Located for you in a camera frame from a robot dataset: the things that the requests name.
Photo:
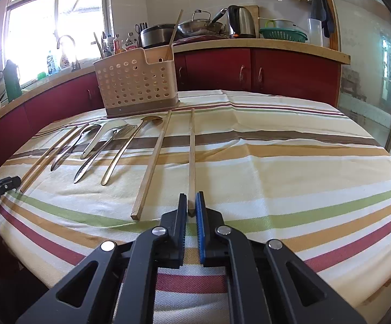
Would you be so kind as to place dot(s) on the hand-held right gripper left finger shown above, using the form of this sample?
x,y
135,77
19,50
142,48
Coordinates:
x,y
183,224

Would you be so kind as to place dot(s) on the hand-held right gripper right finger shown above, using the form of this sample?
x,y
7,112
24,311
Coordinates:
x,y
200,229

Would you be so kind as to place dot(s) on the short steel soup spoon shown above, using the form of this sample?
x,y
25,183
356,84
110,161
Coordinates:
x,y
111,126

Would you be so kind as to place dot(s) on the beige perforated utensil holder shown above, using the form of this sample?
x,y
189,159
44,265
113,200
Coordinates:
x,y
134,84

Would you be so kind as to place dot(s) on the long steel spoon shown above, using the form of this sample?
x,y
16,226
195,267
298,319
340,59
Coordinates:
x,y
71,150

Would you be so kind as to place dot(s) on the striped tablecloth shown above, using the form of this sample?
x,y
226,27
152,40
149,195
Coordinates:
x,y
266,175

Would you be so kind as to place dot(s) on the steel fork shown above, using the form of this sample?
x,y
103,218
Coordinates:
x,y
90,162

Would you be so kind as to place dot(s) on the green thermos flask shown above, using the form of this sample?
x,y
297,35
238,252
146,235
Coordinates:
x,y
12,81

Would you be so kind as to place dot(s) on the small green cup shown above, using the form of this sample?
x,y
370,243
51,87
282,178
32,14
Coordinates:
x,y
42,76

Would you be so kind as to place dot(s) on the blue label plastic bottle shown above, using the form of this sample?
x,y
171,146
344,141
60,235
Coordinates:
x,y
52,63

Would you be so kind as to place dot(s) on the orange spray bottle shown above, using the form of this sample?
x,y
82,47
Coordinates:
x,y
65,59

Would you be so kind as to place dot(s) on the steel sink faucet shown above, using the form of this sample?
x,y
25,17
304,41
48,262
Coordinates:
x,y
75,57

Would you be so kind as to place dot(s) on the kitchen window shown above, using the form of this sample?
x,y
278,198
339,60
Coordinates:
x,y
33,23

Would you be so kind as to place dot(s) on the red kitchen cabinets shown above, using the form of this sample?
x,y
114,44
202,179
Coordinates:
x,y
283,74

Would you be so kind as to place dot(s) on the red induction cooker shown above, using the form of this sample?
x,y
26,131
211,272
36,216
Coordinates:
x,y
198,38

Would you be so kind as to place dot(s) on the red white seasoning bag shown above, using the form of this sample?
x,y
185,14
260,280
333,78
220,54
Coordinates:
x,y
131,44

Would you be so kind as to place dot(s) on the dark rice cooker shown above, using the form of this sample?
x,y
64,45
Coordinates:
x,y
156,35

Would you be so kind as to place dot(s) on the steel wok with lid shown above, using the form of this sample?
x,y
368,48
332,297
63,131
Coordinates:
x,y
200,27

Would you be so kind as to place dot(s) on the beige kitchen countertop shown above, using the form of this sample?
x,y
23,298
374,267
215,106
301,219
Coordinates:
x,y
283,48

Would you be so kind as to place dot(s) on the black knife block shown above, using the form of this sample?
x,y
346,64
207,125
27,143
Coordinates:
x,y
142,28

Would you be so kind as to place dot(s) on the green plastic colander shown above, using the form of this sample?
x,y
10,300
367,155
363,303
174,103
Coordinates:
x,y
283,35

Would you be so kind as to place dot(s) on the steel electric kettle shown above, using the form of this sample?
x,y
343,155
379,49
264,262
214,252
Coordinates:
x,y
242,22

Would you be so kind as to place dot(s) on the wooden cutting board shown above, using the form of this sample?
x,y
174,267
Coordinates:
x,y
256,11

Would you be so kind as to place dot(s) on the tall white plastic container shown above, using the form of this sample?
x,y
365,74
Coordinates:
x,y
315,32

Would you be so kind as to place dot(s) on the dark hanging cloth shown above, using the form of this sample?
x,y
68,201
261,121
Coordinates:
x,y
320,3

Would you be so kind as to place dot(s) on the wooden door frame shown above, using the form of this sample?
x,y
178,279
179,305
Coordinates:
x,y
332,23

